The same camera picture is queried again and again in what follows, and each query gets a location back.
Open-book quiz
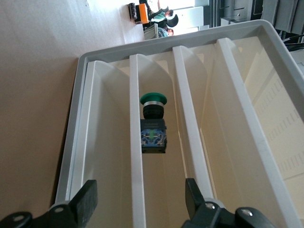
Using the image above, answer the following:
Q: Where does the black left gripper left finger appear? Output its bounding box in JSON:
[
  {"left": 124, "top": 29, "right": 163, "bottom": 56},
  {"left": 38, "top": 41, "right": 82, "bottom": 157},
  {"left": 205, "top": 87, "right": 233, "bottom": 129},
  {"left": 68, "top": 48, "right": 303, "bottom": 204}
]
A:
[{"left": 47, "top": 179, "right": 99, "bottom": 228}]

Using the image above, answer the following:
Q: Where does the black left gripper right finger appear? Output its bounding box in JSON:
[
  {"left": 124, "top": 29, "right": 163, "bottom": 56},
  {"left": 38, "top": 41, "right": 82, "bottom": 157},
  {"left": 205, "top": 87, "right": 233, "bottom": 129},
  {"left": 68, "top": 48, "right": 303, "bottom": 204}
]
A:
[{"left": 182, "top": 177, "right": 239, "bottom": 228}]

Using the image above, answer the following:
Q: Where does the green mushroom push button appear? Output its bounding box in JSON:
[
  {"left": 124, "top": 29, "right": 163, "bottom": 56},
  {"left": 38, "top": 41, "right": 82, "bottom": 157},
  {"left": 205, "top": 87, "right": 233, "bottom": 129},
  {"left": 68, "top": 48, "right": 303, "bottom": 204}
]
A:
[{"left": 139, "top": 92, "right": 168, "bottom": 154}]

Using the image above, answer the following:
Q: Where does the white drawer cabinet housing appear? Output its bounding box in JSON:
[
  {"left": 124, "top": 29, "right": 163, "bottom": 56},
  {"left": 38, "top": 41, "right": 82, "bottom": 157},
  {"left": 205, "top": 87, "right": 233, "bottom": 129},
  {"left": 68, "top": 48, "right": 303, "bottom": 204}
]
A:
[{"left": 55, "top": 19, "right": 304, "bottom": 228}]

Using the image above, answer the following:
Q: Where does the orange button enclosure box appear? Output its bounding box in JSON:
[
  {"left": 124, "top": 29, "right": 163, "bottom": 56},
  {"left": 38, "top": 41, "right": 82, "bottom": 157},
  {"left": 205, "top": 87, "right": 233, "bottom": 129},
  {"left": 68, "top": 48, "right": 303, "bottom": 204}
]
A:
[{"left": 134, "top": 2, "right": 150, "bottom": 25}]

